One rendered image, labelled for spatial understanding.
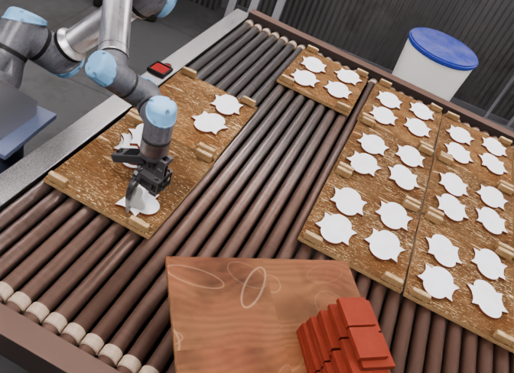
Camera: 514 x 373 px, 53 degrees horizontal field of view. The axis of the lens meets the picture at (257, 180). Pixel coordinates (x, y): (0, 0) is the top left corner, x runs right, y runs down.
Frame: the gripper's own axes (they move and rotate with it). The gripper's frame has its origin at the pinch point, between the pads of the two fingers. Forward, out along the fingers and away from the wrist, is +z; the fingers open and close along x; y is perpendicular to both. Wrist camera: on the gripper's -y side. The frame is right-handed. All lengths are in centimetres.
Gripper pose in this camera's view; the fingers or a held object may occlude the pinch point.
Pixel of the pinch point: (137, 199)
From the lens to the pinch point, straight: 154.3
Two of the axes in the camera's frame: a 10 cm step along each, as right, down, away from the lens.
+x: 4.4, -4.9, 7.5
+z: -2.8, 7.2, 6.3
